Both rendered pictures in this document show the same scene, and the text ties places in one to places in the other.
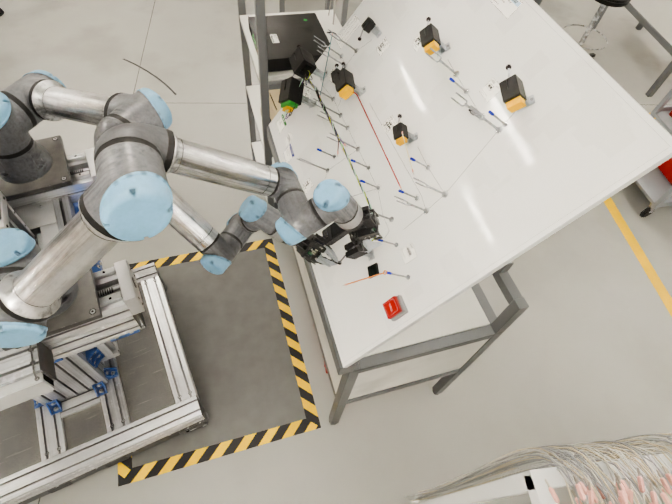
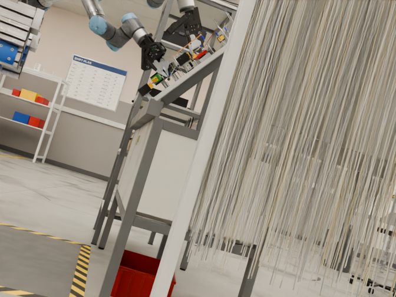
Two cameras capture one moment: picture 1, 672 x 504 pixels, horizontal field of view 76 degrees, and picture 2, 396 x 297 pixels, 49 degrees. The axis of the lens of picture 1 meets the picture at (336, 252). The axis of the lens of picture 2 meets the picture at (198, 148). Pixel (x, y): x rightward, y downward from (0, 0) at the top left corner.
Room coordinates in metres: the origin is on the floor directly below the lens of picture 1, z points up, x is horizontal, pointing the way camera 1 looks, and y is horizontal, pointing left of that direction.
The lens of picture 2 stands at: (-1.16, -0.68, 0.61)
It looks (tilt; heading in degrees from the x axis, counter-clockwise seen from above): 4 degrees up; 13
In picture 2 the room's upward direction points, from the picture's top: 17 degrees clockwise
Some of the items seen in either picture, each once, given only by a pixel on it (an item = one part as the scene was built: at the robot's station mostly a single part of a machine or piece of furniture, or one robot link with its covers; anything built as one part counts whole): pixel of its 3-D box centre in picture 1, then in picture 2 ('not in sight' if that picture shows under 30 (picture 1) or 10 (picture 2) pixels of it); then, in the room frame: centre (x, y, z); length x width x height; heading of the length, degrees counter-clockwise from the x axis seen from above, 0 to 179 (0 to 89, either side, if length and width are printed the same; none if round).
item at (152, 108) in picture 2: (303, 229); (142, 118); (1.02, 0.14, 0.83); 1.18 x 0.06 x 0.06; 24
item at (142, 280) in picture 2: not in sight; (142, 277); (0.96, -0.13, 0.07); 0.39 x 0.29 x 0.14; 17
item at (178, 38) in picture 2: not in sight; (182, 39); (1.84, 0.34, 1.56); 0.30 x 0.23 x 0.19; 116
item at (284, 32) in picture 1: (290, 41); (162, 99); (1.88, 0.36, 1.09); 0.35 x 0.33 x 0.07; 24
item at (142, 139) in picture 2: (322, 315); (136, 162); (0.78, 0.01, 0.60); 0.55 x 0.03 x 0.39; 24
